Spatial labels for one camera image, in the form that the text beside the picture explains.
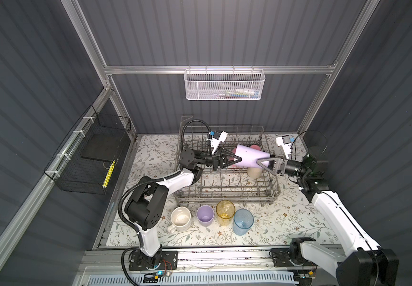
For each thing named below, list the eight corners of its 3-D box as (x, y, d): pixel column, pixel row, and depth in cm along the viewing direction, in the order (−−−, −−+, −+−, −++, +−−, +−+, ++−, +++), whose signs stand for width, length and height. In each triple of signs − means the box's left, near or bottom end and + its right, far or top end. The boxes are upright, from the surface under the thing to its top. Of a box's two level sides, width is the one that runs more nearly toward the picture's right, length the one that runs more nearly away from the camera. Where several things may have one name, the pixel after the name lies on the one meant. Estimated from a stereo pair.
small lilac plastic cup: (197, 228, 83) (195, 221, 76) (197, 212, 88) (196, 205, 80) (214, 228, 83) (214, 221, 76) (214, 212, 88) (214, 204, 80)
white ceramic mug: (171, 235, 82) (167, 229, 75) (174, 213, 89) (171, 206, 82) (190, 235, 82) (188, 229, 75) (191, 213, 89) (190, 206, 82)
